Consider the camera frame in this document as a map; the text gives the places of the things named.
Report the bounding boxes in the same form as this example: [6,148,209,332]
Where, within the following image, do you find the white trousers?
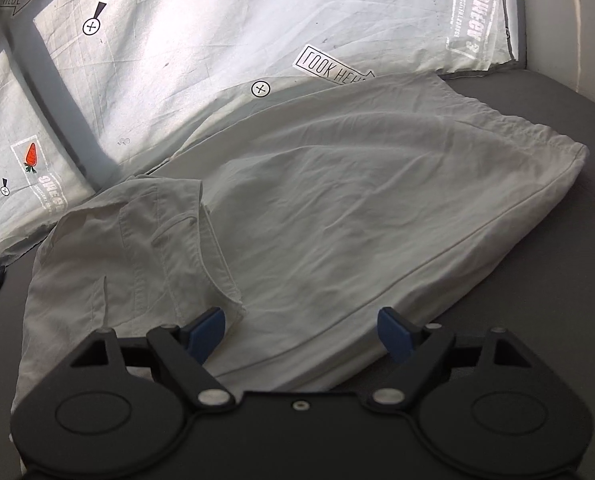
[14,75,588,400]

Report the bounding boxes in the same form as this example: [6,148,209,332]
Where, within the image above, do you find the white carrot print curtain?
[0,0,524,257]

